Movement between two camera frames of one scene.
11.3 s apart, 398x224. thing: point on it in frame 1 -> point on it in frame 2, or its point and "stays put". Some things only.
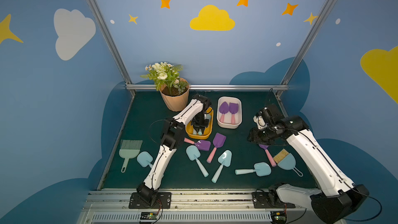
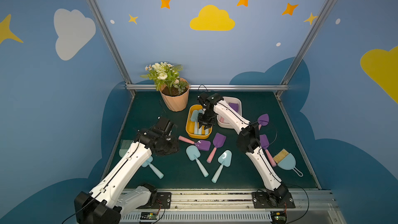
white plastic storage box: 229,112 stays put
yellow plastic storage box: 208,131 stays put
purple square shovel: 233,109 stays put
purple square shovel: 273,164 stays put
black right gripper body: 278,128 -> 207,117
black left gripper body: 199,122 -> 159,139
